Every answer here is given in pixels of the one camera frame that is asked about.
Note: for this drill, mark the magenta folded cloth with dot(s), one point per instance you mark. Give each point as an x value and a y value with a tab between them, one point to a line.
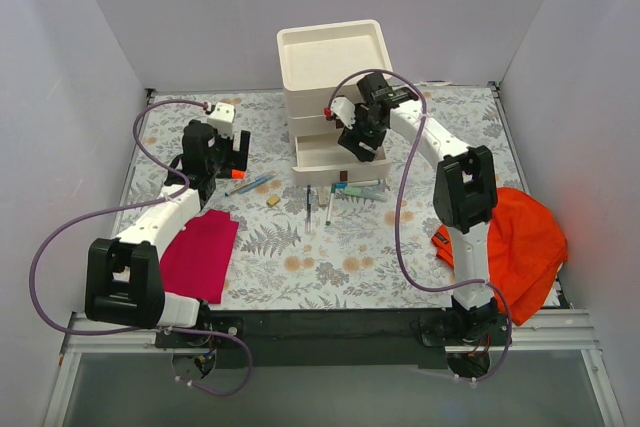
196	262

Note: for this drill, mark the black orange highlighter marker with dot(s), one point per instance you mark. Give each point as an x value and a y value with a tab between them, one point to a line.
231	174

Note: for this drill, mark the white bottom drawer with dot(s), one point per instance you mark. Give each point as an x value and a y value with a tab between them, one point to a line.
321	161

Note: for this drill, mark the white green tipped pen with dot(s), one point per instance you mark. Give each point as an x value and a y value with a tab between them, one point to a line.
329	208

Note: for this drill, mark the dark blue pen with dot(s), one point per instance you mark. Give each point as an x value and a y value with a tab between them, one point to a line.
308	214

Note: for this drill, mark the orange crumpled cloth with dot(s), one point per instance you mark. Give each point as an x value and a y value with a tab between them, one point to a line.
526	248

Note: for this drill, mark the tan rubber eraser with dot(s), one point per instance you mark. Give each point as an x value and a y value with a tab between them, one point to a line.
273	200

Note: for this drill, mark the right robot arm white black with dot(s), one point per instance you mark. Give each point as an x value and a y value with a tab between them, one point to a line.
464	196

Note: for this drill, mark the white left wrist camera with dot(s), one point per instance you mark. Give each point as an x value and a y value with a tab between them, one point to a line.
221	118

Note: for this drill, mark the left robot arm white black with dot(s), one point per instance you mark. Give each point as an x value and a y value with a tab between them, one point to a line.
124	284

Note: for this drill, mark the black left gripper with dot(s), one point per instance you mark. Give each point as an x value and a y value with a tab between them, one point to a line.
232	153

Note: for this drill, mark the floral patterned table mat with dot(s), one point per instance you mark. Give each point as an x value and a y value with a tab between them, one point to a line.
373	255

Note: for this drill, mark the white stacked drawer unit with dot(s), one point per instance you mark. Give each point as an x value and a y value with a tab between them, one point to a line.
315	59

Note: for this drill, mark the white teal capped marker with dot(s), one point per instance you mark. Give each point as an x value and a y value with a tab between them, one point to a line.
342	185

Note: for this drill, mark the mint green highlighter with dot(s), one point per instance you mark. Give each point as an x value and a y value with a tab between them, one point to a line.
365	193

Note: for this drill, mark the blue capped white pen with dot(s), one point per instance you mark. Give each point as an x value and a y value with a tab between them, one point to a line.
259	181

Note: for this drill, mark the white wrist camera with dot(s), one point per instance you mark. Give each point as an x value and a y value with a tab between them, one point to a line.
221	118
343	110

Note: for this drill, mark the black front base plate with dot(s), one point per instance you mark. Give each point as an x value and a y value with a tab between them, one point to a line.
314	338

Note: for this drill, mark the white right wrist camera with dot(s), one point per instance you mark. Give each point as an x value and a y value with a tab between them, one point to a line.
343	110

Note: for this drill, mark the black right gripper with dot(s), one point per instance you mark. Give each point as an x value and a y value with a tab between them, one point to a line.
363	130

